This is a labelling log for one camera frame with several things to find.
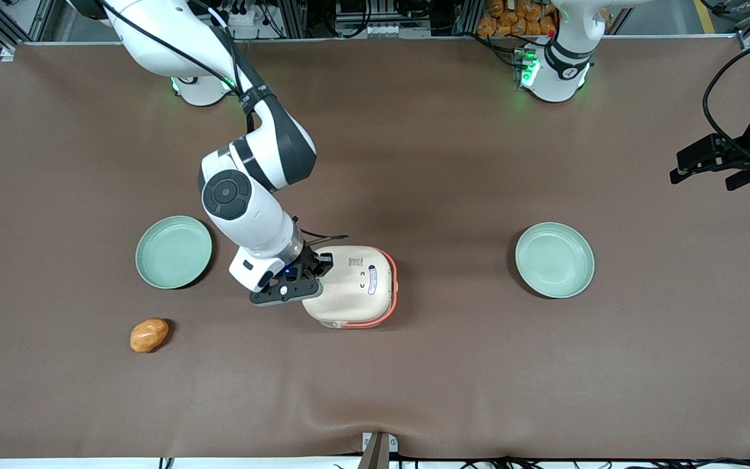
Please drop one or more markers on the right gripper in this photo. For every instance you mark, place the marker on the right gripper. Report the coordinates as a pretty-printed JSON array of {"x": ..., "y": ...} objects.
[{"x": 310, "y": 260}]

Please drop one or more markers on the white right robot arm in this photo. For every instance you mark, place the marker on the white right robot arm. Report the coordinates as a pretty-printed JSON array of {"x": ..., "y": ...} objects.
[{"x": 245, "y": 195}]

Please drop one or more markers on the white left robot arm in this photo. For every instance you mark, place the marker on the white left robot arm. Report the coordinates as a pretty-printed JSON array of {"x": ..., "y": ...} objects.
[{"x": 560, "y": 65}]

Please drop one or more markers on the pale green round plate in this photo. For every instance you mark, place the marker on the pale green round plate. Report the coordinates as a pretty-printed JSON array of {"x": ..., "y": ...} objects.
[
  {"x": 173, "y": 252},
  {"x": 555, "y": 260}
]

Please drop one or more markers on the orange brown potato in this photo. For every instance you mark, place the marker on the orange brown potato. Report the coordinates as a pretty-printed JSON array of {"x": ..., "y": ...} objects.
[{"x": 148, "y": 335}]

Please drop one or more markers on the brown table mat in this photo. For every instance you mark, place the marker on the brown table mat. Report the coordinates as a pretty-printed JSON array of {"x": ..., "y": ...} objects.
[{"x": 479, "y": 163}]

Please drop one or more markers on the grey electronics box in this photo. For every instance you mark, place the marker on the grey electronics box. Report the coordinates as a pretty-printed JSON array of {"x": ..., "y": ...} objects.
[{"x": 381, "y": 16}]

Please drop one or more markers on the bag of orange items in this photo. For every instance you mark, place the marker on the bag of orange items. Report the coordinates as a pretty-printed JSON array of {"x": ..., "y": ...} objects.
[{"x": 512, "y": 18}]

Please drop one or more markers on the white power strip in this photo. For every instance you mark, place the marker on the white power strip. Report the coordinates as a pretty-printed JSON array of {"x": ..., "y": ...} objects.
[{"x": 238, "y": 16}]

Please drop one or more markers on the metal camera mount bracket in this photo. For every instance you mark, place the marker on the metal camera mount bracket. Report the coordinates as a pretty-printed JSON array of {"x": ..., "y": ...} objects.
[{"x": 378, "y": 449}]

